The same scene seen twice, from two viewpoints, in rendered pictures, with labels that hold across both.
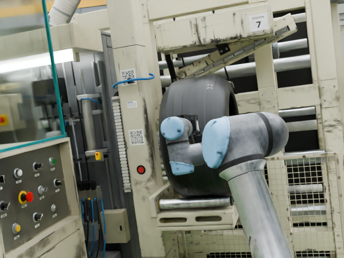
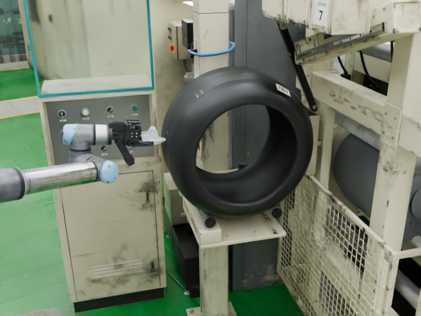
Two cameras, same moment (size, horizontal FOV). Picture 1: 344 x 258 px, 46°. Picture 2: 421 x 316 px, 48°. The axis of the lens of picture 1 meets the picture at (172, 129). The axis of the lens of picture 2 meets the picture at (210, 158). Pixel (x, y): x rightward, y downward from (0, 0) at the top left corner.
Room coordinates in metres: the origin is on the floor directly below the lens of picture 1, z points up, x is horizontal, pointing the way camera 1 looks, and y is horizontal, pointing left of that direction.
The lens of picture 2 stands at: (0.96, -1.61, 1.84)
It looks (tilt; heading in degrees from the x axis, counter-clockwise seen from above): 23 degrees down; 60
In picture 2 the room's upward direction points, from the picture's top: 1 degrees counter-clockwise
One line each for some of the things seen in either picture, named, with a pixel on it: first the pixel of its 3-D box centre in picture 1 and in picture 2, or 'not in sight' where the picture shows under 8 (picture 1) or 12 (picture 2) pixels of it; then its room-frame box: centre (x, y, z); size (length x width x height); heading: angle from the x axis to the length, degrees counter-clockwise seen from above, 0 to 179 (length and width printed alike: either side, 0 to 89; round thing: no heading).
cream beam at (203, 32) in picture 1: (215, 31); (322, 2); (2.20, -0.30, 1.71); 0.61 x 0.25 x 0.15; 74
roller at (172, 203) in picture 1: (194, 202); (200, 202); (1.82, -0.06, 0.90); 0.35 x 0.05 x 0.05; 74
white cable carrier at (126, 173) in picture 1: (124, 144); not in sight; (2.00, 0.25, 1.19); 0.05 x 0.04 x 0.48; 164
